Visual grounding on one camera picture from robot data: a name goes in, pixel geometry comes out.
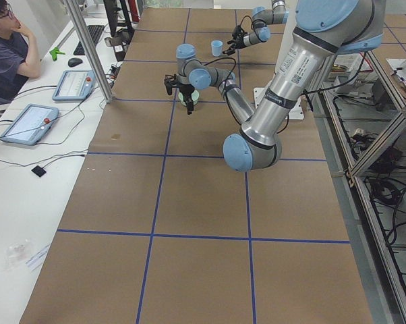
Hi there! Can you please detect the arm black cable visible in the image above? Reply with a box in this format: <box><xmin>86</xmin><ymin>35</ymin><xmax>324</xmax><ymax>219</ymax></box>
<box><xmin>198</xmin><ymin>55</ymin><xmax>239</xmax><ymax>95</ymax></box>
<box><xmin>238</xmin><ymin>15</ymin><xmax>258</xmax><ymax>34</ymax></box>

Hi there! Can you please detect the near teach pendant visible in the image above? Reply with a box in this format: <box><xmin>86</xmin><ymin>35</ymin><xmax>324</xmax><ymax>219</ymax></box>
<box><xmin>0</xmin><ymin>104</ymin><xmax>59</xmax><ymax>146</ymax></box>

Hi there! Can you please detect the green handled tool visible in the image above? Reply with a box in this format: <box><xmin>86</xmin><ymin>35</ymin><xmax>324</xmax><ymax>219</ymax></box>
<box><xmin>49</xmin><ymin>47</ymin><xmax>65</xmax><ymax>61</ymax></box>

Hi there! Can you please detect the black monitor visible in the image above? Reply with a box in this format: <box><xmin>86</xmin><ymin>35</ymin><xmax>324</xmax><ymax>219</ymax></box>
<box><xmin>103</xmin><ymin>0</ymin><xmax>134</xmax><ymax>47</ymax></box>

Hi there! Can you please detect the mint green bowl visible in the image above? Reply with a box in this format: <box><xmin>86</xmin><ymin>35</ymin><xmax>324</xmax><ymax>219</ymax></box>
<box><xmin>177</xmin><ymin>88</ymin><xmax>200</xmax><ymax>106</ymax></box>

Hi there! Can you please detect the black computer mouse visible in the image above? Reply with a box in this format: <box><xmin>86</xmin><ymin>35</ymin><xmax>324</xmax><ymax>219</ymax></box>
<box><xmin>67</xmin><ymin>57</ymin><xmax>83</xmax><ymax>68</ymax></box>

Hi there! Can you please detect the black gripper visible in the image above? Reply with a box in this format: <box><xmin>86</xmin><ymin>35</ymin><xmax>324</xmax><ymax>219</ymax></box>
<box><xmin>179</xmin><ymin>84</ymin><xmax>194</xmax><ymax>115</ymax></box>
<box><xmin>223</xmin><ymin>39</ymin><xmax>245</xmax><ymax>55</ymax></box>

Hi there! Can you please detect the aluminium frame post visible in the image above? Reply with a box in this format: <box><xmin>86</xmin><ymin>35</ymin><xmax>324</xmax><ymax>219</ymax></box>
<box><xmin>64</xmin><ymin>0</ymin><xmax>113</xmax><ymax>103</ymax></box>

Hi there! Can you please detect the clear plastic bag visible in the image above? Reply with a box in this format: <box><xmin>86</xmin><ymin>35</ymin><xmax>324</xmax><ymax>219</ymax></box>
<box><xmin>5</xmin><ymin>238</ymin><xmax>33</xmax><ymax>271</ymax></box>

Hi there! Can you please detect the far teach pendant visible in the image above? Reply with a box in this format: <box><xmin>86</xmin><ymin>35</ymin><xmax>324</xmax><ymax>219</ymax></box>
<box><xmin>52</xmin><ymin>70</ymin><xmax>96</xmax><ymax>102</ymax></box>

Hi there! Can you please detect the teach pendant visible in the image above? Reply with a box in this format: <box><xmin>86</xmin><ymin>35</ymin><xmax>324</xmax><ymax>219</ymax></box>
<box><xmin>0</xmin><ymin>104</ymin><xmax>59</xmax><ymax>146</ymax></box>
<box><xmin>52</xmin><ymin>70</ymin><xmax>96</xmax><ymax>102</ymax></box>

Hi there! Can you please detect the light blue plastic cup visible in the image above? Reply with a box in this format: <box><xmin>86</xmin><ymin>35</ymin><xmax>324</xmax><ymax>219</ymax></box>
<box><xmin>210</xmin><ymin>40</ymin><xmax>223</xmax><ymax>57</ymax></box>

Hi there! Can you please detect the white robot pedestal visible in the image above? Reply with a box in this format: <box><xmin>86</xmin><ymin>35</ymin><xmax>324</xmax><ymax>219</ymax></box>
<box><xmin>254</xmin><ymin>1</ymin><xmax>303</xmax><ymax>119</ymax></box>

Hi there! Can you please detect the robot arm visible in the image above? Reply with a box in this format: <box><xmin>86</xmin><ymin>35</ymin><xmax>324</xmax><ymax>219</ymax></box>
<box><xmin>223</xmin><ymin>1</ymin><xmax>289</xmax><ymax>55</ymax></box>
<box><xmin>173</xmin><ymin>1</ymin><xmax>386</xmax><ymax>172</ymax></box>

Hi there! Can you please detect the small black square pad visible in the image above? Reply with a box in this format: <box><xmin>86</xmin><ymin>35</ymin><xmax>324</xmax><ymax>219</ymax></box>
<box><xmin>31</xmin><ymin>165</ymin><xmax>46</xmax><ymax>178</ymax></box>

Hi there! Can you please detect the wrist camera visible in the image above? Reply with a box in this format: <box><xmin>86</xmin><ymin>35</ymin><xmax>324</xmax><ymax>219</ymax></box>
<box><xmin>232</xmin><ymin>25</ymin><xmax>248</xmax><ymax>41</ymax></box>
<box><xmin>164</xmin><ymin>74</ymin><xmax>180</xmax><ymax>96</ymax></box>

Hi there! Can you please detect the seated person dark shirt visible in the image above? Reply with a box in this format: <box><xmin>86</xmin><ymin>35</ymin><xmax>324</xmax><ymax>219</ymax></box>
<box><xmin>0</xmin><ymin>0</ymin><xmax>42</xmax><ymax>106</ymax></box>

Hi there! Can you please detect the black keyboard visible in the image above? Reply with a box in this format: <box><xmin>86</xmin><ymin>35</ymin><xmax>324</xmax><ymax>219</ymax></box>
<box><xmin>73</xmin><ymin>24</ymin><xmax>105</xmax><ymax>56</ymax></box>

